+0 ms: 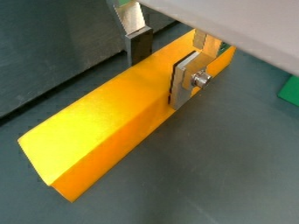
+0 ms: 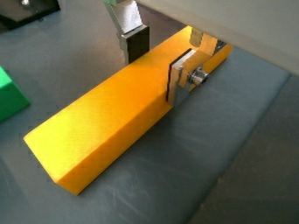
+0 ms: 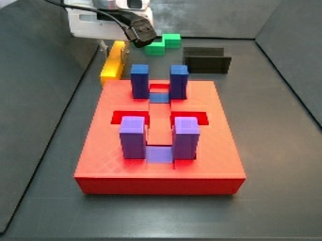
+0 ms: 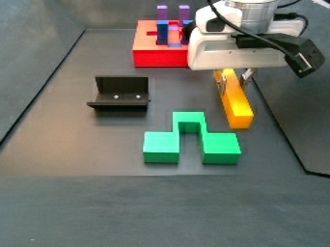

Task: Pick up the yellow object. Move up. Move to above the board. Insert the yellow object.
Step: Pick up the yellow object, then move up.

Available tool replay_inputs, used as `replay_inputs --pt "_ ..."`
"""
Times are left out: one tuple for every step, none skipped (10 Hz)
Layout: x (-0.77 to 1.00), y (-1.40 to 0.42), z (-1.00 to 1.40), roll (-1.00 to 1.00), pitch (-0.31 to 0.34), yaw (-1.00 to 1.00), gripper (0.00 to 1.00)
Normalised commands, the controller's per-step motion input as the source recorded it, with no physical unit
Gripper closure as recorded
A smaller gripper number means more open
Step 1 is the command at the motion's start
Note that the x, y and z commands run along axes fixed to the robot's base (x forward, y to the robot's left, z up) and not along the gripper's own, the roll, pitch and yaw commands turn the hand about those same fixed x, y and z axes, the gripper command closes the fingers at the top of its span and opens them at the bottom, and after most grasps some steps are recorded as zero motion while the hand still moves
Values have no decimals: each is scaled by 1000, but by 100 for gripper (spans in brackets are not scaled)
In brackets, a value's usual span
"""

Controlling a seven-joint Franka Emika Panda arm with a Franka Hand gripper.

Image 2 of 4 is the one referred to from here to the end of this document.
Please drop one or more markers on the black angle bracket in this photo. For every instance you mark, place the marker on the black angle bracket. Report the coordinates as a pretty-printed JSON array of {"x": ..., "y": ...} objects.
[{"x": 20, "y": 12}]

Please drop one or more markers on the yellow rectangular block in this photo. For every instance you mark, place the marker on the yellow rectangular block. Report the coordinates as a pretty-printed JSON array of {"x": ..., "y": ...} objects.
[{"x": 80, "y": 140}]

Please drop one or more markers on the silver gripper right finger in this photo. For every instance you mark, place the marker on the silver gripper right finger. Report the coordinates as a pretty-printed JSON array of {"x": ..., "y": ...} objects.
[{"x": 191, "y": 75}]

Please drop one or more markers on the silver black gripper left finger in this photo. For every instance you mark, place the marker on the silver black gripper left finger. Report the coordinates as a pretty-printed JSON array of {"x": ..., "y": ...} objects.
[{"x": 132, "y": 32}]

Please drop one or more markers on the green zigzag block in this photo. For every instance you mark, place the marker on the green zigzag block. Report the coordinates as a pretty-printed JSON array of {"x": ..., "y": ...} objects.
[{"x": 14, "y": 101}]

